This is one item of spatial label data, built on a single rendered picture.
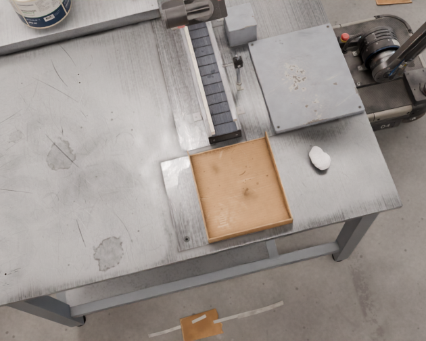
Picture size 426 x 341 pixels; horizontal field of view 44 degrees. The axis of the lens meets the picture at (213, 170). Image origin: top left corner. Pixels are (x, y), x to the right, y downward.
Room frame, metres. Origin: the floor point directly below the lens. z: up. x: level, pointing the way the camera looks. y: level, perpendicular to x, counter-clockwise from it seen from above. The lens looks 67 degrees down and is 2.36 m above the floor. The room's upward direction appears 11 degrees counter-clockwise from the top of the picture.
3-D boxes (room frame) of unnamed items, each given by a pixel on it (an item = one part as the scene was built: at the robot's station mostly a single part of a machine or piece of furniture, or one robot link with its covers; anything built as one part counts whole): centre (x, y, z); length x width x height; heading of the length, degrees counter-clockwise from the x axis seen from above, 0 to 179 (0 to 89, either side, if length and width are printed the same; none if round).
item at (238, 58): (0.95, -0.12, 0.91); 0.07 x 0.03 x 0.16; 93
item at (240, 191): (0.58, -0.07, 0.85); 0.30 x 0.26 x 0.04; 3
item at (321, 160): (0.62, -0.34, 0.85); 0.08 x 0.07 x 0.04; 163
